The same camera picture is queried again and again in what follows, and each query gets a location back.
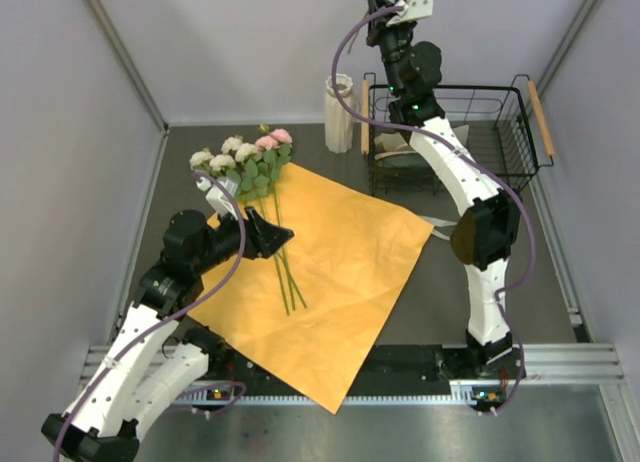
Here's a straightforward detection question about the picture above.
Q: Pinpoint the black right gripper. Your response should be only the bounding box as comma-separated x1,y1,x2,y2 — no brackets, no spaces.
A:
363,0,411,99

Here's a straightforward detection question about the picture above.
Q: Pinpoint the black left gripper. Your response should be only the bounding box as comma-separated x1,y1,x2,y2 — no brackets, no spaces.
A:
193,204,293,275

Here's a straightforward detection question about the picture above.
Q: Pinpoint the white rose stem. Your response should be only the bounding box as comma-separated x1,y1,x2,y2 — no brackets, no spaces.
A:
220,134,299,313
189,147,294,317

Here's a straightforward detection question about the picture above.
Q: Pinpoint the orange wrapping paper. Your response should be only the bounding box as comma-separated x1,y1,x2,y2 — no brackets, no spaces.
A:
189,163,433,413

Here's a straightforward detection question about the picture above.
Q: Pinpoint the pink rose stem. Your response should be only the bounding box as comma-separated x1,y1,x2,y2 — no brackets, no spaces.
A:
255,124,308,316

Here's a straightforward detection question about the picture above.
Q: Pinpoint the white printed ribbon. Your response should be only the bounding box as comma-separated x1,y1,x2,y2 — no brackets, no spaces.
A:
422,216,457,241

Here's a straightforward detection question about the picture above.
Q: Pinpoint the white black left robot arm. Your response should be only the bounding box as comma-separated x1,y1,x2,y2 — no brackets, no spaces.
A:
41,207,294,461

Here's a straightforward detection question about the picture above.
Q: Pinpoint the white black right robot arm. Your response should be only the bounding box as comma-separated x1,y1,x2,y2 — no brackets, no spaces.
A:
367,8,520,378

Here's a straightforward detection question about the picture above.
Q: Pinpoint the white ribbed ceramic vase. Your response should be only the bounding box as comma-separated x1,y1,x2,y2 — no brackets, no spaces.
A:
324,73,359,154

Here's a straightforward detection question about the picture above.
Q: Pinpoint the teal round plate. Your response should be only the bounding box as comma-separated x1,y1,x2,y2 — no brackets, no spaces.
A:
376,154,430,170

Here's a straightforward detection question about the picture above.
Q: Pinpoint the beige round plate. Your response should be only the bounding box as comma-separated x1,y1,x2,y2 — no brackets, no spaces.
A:
374,150,417,161

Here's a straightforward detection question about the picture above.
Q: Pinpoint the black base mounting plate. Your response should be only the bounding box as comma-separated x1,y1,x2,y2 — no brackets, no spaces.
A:
205,345,520,394

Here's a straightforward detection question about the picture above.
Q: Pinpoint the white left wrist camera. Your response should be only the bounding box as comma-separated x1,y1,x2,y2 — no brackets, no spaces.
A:
196,176,239,218

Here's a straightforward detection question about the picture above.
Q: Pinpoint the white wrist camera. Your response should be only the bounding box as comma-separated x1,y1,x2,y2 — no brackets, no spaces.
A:
196,176,239,218
386,0,434,27

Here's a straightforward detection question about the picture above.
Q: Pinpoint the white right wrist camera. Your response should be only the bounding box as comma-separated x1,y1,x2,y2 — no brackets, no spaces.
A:
386,0,434,27

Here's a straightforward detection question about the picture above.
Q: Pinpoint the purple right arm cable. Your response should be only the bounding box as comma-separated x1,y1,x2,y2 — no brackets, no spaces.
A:
332,4,537,417

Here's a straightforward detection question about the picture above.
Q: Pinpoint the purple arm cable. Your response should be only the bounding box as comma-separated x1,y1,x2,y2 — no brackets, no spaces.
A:
52,170,249,462
332,4,537,417

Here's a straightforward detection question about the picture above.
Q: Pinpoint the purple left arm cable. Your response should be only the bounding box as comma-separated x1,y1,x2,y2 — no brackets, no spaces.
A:
52,170,249,462

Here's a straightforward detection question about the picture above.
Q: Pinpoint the black wire dish basket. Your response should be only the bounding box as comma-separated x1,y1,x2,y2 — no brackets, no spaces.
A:
361,73,555,194

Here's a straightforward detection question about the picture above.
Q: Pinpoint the grey slotted cable duct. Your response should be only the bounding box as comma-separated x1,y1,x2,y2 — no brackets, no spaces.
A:
172,383,489,408

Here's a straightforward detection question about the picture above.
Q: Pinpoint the aluminium frame rail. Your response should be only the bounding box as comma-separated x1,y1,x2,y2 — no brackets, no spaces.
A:
524,343,624,385

